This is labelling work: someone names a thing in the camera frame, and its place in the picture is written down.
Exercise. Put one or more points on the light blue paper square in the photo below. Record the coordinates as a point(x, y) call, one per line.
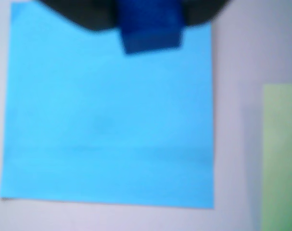
point(107, 120)

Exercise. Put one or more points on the tiny blue cube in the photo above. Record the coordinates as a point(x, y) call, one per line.
point(150, 26)

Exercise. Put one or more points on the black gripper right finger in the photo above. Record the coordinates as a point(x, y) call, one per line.
point(198, 12)

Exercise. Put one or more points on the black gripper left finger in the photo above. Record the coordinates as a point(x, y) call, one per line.
point(88, 14)

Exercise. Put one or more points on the green paper square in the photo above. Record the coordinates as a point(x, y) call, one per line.
point(283, 156)

